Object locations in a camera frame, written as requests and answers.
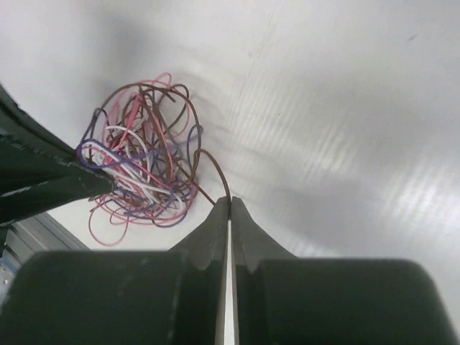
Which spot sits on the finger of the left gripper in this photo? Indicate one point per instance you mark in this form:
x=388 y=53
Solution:
x=39 y=171

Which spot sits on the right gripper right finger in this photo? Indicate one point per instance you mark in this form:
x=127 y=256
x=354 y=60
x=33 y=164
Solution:
x=251 y=245

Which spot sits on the aluminium mounting rail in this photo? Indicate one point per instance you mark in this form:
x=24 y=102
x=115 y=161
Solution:
x=23 y=239

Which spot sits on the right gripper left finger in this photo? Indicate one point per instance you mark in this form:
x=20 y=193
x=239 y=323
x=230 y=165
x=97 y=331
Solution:
x=200 y=309

